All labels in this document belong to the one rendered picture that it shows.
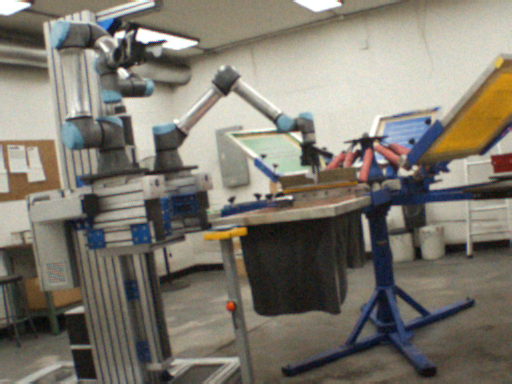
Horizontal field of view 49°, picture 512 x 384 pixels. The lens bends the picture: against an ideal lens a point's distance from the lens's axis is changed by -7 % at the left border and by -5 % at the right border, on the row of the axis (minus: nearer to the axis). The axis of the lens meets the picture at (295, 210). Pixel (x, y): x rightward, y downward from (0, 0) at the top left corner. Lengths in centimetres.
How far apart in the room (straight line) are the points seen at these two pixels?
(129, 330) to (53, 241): 55
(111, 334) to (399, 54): 530
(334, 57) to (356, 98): 59
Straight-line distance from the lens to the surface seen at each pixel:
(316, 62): 758
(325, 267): 254
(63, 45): 253
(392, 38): 730
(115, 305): 281
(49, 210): 254
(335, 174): 297
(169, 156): 293
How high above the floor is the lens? 112
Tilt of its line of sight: 3 degrees down
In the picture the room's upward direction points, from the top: 8 degrees counter-clockwise
